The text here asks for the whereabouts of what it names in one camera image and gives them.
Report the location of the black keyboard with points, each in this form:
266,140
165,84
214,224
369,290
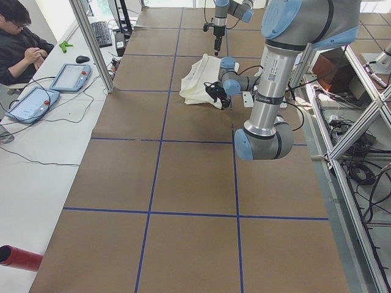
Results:
101,32

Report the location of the teach pendant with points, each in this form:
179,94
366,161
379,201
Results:
71,77
33,106

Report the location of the teach pendant near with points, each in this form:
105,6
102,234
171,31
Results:
33,106

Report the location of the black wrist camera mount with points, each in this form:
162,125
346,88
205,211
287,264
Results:
206,26
213,90

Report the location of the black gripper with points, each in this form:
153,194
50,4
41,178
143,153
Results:
219,31
220,94

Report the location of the black computer mouse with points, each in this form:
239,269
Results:
82,59

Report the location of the seated person in black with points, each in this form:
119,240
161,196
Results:
22,51

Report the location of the green plastic tool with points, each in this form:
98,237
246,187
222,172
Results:
64,46

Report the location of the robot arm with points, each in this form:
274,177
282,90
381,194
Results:
241,11
288,27

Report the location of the aluminium frame upright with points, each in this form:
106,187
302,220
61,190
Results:
86,29

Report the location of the teach pendant far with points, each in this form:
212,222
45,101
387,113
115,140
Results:
71,77

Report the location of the red fire extinguisher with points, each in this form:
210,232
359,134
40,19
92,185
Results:
20,259

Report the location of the cream long sleeve cat shirt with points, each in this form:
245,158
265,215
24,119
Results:
192,85

